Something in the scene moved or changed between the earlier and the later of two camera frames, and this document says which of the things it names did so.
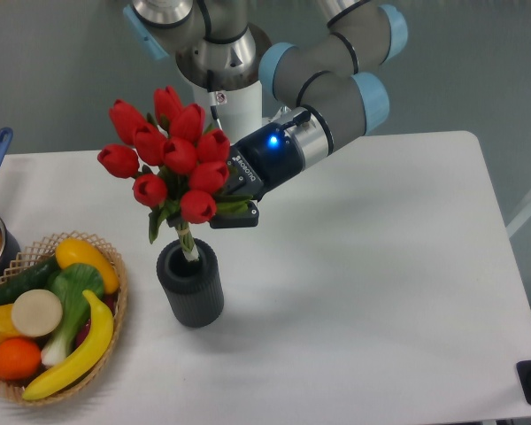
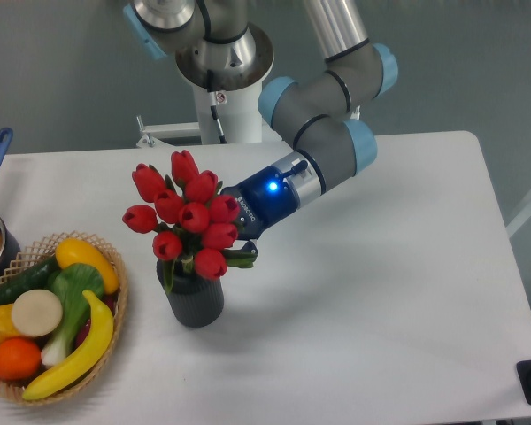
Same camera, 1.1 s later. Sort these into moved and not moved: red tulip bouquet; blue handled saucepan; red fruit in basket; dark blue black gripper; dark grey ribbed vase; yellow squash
Moved: dark blue black gripper; red tulip bouquet
Not moved: red fruit in basket; yellow squash; blue handled saucepan; dark grey ribbed vase
